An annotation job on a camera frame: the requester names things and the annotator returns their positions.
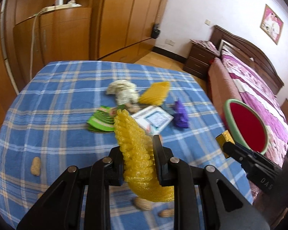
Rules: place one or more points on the large yellow foam net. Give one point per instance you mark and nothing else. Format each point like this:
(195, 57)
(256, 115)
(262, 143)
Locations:
(139, 165)

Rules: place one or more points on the small yellow foam net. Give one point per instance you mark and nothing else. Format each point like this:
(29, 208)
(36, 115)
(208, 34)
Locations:
(155, 94)

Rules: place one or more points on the red bin green rim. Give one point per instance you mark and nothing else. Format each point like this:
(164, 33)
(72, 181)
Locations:
(245, 126)

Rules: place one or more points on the dark wooden nightstand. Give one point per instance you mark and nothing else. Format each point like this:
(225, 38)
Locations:
(199, 61)

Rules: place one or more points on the white paper ball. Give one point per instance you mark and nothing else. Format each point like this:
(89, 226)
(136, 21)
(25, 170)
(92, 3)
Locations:
(124, 91)

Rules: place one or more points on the wooden wardrobe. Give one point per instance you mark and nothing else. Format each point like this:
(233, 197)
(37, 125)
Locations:
(121, 29)

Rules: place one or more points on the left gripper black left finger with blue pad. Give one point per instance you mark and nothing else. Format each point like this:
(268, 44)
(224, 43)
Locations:
(79, 198)

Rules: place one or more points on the peanut centre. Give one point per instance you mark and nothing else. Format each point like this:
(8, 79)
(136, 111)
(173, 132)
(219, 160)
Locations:
(142, 204)

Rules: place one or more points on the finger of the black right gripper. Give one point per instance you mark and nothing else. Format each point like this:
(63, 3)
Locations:
(260, 170)

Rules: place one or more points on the purple crumpled wrapper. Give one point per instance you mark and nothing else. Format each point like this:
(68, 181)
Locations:
(181, 119)

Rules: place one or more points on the white blue flat box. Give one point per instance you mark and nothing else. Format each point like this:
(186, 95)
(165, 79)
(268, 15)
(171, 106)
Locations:
(152, 119)

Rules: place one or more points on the bed with purple quilt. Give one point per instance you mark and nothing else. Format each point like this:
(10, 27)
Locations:
(230, 78)

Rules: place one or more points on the folded cloth on nightstand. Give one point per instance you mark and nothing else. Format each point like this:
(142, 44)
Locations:
(207, 45)

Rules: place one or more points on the peanut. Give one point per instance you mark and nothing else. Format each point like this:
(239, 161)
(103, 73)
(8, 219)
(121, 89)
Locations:
(166, 213)
(142, 204)
(36, 166)

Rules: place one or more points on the blue plaid tablecloth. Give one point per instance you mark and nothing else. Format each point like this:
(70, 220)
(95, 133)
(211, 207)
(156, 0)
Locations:
(48, 119)

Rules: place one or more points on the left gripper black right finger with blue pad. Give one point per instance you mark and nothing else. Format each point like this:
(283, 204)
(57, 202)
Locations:
(203, 193)

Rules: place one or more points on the black hanging bag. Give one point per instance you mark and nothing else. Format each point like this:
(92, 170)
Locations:
(155, 31)

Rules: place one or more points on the framed wall picture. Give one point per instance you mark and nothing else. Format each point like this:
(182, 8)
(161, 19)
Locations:
(271, 24)

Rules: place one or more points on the white power strip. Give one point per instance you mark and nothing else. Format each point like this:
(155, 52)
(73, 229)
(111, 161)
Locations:
(64, 6)

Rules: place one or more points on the peanut left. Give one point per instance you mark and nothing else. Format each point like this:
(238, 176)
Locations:
(36, 166)

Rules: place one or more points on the yellow orange small carton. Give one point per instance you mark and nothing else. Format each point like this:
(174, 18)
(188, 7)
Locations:
(222, 139)

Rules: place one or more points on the wooden low cabinet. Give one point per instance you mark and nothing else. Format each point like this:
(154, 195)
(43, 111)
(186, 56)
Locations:
(59, 35)

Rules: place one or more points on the dark wooden headboard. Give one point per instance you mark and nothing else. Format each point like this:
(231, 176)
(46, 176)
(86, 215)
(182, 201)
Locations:
(249, 54)

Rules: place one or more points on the peanut bottom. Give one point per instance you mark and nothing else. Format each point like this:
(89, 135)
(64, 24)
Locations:
(166, 213)

